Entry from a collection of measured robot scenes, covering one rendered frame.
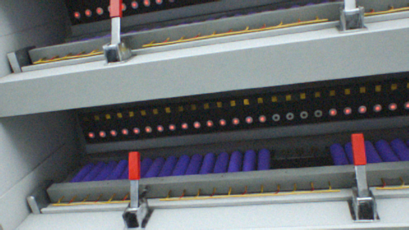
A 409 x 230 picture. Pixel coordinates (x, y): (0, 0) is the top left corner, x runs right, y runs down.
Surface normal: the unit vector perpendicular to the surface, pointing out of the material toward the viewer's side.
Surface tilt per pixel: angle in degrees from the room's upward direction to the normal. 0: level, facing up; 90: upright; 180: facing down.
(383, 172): 110
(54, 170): 90
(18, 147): 90
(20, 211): 90
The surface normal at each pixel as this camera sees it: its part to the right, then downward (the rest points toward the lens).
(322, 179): -0.16, 0.44
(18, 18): 0.97, -0.08
